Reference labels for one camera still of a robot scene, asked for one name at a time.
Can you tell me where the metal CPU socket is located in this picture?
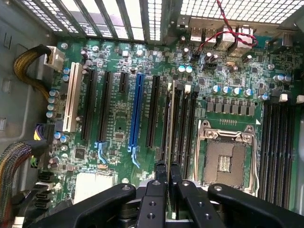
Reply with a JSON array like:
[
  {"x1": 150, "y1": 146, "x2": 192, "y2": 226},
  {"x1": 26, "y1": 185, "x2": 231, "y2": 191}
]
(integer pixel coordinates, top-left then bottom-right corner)
[{"x1": 194, "y1": 120, "x2": 260, "y2": 193}]

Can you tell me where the silver chipset heatsink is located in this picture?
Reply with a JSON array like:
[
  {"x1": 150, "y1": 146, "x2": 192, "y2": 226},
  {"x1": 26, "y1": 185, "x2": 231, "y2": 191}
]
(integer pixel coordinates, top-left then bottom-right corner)
[{"x1": 73, "y1": 171, "x2": 115, "y2": 205}]

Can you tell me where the long black expansion slot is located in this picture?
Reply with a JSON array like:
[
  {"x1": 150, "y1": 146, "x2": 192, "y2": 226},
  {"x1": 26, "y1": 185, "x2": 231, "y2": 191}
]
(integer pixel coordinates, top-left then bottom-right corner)
[
  {"x1": 80, "y1": 68, "x2": 98, "y2": 142},
  {"x1": 96, "y1": 70, "x2": 114, "y2": 142},
  {"x1": 145, "y1": 75, "x2": 161, "y2": 149}
]

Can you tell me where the green PC motherboard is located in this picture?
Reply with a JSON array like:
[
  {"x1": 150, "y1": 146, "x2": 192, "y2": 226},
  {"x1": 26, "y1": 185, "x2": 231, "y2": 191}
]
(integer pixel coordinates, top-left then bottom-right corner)
[{"x1": 35, "y1": 35, "x2": 304, "y2": 214}]

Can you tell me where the blue expansion slot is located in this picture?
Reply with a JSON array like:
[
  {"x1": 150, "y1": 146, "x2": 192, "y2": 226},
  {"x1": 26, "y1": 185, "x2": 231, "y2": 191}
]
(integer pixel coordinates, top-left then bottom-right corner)
[{"x1": 127, "y1": 73, "x2": 145, "y2": 169}]

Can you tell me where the black SATA port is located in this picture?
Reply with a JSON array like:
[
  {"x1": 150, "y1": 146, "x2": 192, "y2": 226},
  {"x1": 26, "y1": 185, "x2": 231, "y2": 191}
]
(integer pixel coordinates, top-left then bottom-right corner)
[
  {"x1": 34, "y1": 191, "x2": 52, "y2": 208},
  {"x1": 37, "y1": 171, "x2": 56, "y2": 183}
]

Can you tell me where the black main power connector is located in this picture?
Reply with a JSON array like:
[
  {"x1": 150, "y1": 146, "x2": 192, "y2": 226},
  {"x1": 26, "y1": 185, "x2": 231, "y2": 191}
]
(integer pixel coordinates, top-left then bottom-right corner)
[{"x1": 30, "y1": 123, "x2": 57, "y2": 169}]

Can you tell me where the short black expansion slot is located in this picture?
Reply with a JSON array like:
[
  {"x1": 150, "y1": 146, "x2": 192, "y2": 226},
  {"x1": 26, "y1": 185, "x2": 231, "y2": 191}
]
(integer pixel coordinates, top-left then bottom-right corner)
[{"x1": 118, "y1": 72, "x2": 130, "y2": 94}]

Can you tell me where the white PCI expansion slot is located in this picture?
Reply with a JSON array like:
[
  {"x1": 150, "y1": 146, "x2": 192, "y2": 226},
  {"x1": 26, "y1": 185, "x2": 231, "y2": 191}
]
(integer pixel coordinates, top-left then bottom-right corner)
[{"x1": 62, "y1": 62, "x2": 83, "y2": 133}]

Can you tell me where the grey metal PC case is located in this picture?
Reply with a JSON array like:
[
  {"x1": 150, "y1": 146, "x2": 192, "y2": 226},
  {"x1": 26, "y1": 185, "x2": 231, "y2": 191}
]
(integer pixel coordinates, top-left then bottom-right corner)
[{"x1": 0, "y1": 0, "x2": 304, "y2": 228}]

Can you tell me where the metal rear port block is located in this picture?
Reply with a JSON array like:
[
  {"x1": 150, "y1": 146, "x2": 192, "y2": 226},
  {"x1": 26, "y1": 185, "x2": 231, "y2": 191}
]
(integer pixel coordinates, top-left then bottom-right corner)
[{"x1": 189, "y1": 24, "x2": 253, "y2": 57}]

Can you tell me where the white power connector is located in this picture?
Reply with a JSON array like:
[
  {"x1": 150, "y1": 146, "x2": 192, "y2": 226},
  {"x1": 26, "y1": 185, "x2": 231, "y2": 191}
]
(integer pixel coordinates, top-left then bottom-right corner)
[{"x1": 43, "y1": 45, "x2": 66, "y2": 73}]

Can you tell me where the braided multicolour cable bundle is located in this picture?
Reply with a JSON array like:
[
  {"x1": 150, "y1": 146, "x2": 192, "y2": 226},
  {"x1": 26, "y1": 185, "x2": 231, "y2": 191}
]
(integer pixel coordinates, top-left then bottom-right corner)
[{"x1": 0, "y1": 140, "x2": 48, "y2": 216}]

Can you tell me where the red black twisted wire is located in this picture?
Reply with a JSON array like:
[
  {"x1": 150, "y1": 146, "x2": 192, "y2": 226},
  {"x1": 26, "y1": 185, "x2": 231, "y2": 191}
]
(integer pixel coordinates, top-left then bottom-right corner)
[{"x1": 197, "y1": 0, "x2": 259, "y2": 52}]

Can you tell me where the yellow black cable bundle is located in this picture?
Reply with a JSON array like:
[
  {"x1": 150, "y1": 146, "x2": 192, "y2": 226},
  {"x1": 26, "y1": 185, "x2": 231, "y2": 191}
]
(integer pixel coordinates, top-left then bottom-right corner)
[{"x1": 13, "y1": 46, "x2": 52, "y2": 96}]

